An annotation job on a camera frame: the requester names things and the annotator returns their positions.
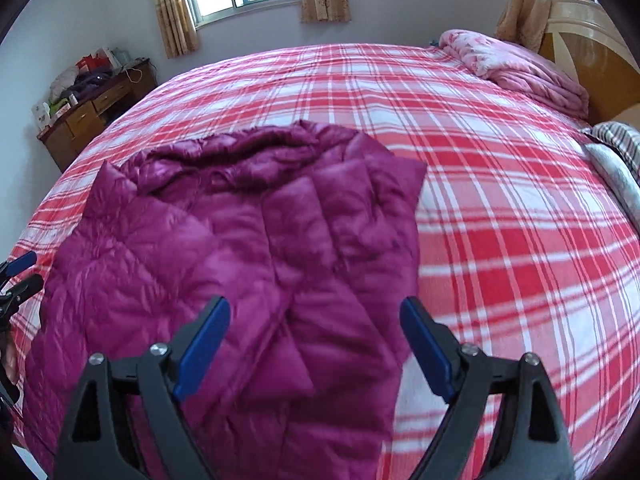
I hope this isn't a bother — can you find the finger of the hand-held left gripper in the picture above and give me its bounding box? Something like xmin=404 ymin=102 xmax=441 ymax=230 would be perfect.
xmin=0 ymin=251 xmax=38 ymax=279
xmin=0 ymin=274 xmax=44 ymax=318

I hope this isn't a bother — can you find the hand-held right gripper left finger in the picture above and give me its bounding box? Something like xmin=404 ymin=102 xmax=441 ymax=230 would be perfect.
xmin=52 ymin=296 xmax=232 ymax=480

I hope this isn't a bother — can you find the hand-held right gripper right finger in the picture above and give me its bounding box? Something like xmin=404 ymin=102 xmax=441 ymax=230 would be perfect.
xmin=399 ymin=296 xmax=576 ymax=480

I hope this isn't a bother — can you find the magenta quilted puffer jacket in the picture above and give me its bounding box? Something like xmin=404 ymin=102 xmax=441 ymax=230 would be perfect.
xmin=22 ymin=120 xmax=428 ymax=480

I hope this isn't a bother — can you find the pile of clothes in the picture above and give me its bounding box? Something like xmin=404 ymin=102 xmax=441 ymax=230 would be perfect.
xmin=50 ymin=47 xmax=131 ymax=103

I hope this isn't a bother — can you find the person's left hand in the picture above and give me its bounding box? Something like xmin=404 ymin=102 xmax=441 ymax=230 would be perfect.
xmin=0 ymin=332 xmax=19 ymax=387

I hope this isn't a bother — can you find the white carton box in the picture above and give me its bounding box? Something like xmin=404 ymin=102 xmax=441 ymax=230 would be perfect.
xmin=32 ymin=101 xmax=54 ymax=129

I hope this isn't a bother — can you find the bed with red plaid sheet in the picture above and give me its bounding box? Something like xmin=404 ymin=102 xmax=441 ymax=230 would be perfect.
xmin=10 ymin=42 xmax=640 ymax=480

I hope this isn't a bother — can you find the brown wooden desk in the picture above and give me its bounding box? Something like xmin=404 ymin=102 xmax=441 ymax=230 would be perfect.
xmin=36 ymin=58 xmax=158 ymax=173

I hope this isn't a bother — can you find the red paper bag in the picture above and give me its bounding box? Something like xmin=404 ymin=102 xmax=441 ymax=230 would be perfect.
xmin=75 ymin=54 xmax=111 ymax=74

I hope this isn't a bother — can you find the white floral pillow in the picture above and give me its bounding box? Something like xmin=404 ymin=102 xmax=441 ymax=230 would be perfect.
xmin=582 ymin=142 xmax=640 ymax=226

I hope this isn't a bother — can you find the black white striped pillow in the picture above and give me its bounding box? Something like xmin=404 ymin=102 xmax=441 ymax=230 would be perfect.
xmin=592 ymin=121 xmax=640 ymax=181

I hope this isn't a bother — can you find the folded pink floral blanket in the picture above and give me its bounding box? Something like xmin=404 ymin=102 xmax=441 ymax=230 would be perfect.
xmin=439 ymin=29 xmax=591 ymax=121

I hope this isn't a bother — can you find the wooden bed headboard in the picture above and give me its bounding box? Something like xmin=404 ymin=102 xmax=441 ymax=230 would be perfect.
xmin=537 ymin=0 xmax=640 ymax=126

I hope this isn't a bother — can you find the long beige curtain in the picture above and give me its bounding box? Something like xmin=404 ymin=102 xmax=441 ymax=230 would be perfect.
xmin=495 ymin=0 xmax=556 ymax=53

